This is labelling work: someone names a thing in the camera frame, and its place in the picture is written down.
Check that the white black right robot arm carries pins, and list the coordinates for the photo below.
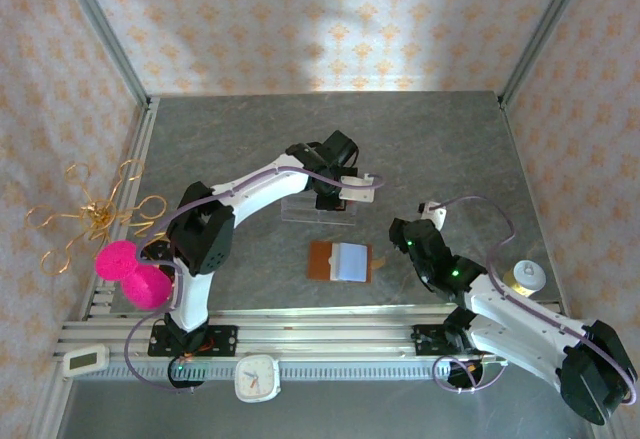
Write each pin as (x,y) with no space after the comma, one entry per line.
(520,324)

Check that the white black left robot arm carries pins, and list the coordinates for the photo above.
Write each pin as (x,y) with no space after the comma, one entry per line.
(260,184)

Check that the clear acrylic card stand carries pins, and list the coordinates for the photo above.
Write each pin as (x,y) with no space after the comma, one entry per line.
(300,211)

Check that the gold spool white cap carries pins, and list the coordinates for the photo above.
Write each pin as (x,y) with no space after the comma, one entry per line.
(527,274)

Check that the black round controller box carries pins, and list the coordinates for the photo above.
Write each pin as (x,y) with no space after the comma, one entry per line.
(187,371)
(465,376)

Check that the black round dish gold rim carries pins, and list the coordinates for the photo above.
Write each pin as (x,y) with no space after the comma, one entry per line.
(160,251)

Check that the white square clock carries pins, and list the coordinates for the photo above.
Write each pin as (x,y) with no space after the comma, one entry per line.
(257,379)

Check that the pink hourglass sponge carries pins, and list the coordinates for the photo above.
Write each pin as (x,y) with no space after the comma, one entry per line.
(117,261)

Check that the white digital timer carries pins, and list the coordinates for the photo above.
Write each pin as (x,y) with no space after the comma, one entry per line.
(85,361)

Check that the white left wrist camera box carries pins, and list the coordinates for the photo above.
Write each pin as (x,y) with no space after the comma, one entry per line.
(357,191)

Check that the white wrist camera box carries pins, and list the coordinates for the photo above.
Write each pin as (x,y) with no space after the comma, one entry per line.
(436,215)
(357,191)

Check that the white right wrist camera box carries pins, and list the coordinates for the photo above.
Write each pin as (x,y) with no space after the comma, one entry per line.
(436,215)

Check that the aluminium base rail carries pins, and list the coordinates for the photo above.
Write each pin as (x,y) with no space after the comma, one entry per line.
(325,339)

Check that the aluminium side rail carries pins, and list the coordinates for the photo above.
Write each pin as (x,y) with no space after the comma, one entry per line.
(142,144)

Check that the aluminium frame post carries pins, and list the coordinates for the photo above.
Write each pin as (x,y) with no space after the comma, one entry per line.
(107,39)
(545,34)

